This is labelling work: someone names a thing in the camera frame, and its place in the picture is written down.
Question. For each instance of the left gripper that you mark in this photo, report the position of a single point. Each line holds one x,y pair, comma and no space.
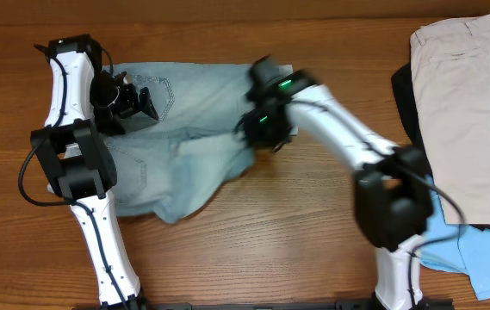
132,104

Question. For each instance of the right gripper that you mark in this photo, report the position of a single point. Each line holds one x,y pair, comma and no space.
258,139

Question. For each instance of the light blue denim shorts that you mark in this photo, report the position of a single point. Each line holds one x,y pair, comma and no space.
172,166

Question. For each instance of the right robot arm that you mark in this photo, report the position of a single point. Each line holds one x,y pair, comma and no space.
391,202

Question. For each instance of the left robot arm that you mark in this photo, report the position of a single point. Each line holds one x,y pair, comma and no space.
87,102

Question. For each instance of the beige shorts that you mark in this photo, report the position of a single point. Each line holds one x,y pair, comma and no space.
450,65

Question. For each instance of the sky blue garment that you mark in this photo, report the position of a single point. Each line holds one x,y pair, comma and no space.
471,254

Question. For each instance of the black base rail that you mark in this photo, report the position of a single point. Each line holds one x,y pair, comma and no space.
361,304

